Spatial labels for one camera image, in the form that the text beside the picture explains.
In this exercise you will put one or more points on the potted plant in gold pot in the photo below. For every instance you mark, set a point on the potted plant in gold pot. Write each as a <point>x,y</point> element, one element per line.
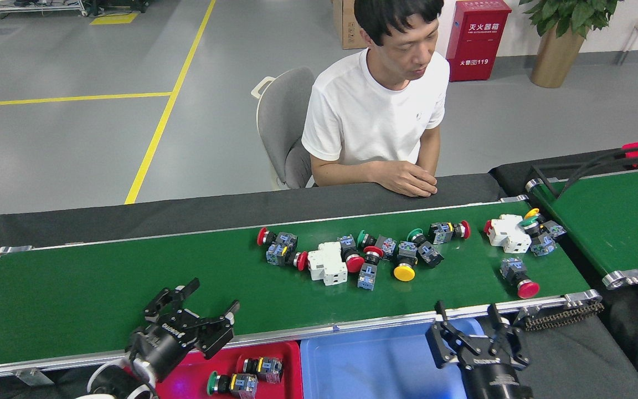
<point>554,61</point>

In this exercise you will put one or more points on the black selector switch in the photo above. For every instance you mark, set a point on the black selector switch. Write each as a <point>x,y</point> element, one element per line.
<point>272,369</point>

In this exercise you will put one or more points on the grey office chair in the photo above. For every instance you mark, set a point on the grey office chair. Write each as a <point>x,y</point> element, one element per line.
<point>280,116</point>

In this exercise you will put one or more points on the brown cardboard box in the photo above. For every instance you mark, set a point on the brown cardboard box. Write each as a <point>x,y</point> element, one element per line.
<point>346,27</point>

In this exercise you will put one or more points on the person's right forearm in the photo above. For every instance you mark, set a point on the person's right forearm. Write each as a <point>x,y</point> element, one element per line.
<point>341,172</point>

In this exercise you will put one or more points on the person's right hand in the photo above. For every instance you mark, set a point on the person's right hand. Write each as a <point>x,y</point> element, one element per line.
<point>407,177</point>

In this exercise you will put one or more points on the yellow mushroom push button switch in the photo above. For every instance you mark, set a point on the yellow mushroom push button switch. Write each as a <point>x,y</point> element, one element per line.
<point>404,272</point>

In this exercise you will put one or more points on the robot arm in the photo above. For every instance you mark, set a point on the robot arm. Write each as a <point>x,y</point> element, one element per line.
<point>103,382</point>

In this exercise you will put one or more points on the blue plastic tray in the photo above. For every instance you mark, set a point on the blue plastic tray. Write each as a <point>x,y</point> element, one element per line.
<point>363,366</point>

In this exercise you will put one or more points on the white circuit breaker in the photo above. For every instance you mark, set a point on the white circuit breaker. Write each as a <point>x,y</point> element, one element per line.
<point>327,266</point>
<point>507,235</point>

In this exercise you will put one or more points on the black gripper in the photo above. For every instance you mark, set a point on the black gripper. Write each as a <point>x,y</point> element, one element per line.
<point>496,382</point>
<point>164,343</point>

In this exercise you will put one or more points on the long green conveyor belt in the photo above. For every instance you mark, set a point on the long green conveyor belt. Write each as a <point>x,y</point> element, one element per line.
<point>130,288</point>

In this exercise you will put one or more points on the green feeder conveyor belt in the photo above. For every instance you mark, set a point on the green feeder conveyor belt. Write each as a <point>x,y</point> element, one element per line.
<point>618,221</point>

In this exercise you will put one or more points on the red fire extinguisher box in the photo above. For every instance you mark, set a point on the red fire extinguisher box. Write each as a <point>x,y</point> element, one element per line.
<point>477,44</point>

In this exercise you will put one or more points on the person's left forearm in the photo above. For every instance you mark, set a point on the person's left forearm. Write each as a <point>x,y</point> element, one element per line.
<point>430,149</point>

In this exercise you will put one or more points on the red plastic tray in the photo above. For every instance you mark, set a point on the red plastic tray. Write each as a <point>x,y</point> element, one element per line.
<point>291,388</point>

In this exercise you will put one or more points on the person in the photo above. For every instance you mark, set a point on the person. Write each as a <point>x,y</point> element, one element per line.
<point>374,111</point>

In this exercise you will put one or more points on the green push button switch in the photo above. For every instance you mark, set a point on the green push button switch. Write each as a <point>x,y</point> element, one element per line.
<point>244,384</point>
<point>431,256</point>
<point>386,246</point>
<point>543,245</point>

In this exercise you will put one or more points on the metal trolley cart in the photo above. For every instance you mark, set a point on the metal trolley cart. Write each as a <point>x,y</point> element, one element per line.
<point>31,8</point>

